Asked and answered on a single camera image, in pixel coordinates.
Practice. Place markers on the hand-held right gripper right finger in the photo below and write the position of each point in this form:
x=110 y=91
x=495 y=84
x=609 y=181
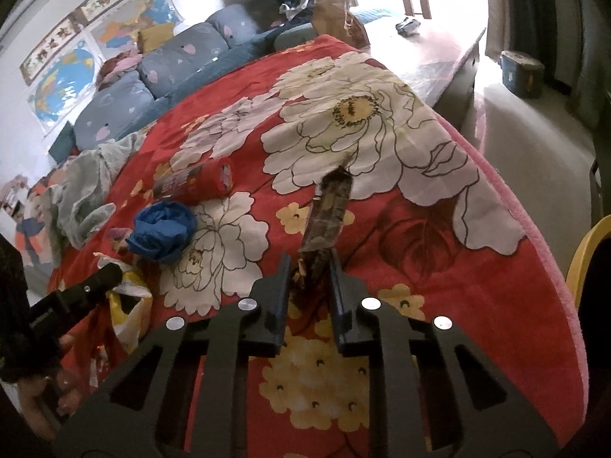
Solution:
x=340 y=305

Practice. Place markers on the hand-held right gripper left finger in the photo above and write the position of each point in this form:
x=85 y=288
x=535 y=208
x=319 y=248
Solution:
x=279 y=305

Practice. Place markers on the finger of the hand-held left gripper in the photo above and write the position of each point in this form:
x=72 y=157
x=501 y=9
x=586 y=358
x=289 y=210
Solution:
x=102 y=279

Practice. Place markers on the yellow white snack packet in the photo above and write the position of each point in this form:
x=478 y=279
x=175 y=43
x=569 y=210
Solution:
x=129 y=315

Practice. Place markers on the blue plastic bag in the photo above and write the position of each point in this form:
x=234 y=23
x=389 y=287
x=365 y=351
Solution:
x=162 y=229

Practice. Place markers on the dark snack wrapper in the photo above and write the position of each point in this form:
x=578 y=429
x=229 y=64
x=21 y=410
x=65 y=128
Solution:
x=329 y=210

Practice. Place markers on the red plastic wrapper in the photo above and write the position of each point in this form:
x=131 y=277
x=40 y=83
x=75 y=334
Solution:
x=191 y=180

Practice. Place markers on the yellow trash bin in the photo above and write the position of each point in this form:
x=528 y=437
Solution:
x=587 y=243

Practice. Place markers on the person's left hand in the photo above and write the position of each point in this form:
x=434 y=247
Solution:
x=64 y=391

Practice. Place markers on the red floral blanket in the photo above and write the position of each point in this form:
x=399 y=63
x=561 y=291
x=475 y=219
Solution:
x=405 y=248

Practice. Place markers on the cartoon print cushion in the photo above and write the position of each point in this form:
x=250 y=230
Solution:
x=28 y=229

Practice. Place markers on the grey-green floral cloth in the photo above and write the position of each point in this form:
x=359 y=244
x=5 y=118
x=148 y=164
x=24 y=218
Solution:
x=86 y=191

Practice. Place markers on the teal cushion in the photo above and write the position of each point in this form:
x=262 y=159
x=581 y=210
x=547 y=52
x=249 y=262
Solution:
x=62 y=145

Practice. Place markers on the world map poster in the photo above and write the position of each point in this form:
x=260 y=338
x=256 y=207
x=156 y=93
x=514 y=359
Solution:
x=67 y=83

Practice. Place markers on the pile of pink red clothes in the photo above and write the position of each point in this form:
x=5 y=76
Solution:
x=119 y=67

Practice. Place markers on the blue heart-print sofa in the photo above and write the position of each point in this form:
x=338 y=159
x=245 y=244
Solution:
x=181 y=62

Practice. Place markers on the yellow pillow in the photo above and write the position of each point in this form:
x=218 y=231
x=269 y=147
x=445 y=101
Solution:
x=157 y=38

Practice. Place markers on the light low table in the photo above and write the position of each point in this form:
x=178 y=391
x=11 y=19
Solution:
x=429 y=67

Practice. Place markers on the country map poster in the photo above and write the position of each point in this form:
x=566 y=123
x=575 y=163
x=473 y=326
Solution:
x=124 y=24

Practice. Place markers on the brown paper bag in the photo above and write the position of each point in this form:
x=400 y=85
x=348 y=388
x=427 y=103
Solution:
x=336 y=19

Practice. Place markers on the small black white object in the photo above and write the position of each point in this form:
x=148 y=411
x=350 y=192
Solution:
x=408 y=26

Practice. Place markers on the dark blue cloth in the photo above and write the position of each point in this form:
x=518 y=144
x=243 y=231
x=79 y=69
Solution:
x=293 y=13

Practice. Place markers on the blue storage box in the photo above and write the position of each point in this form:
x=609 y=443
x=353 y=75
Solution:
x=520 y=74

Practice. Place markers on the grey curtain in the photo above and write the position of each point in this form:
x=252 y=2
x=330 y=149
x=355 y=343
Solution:
x=549 y=19

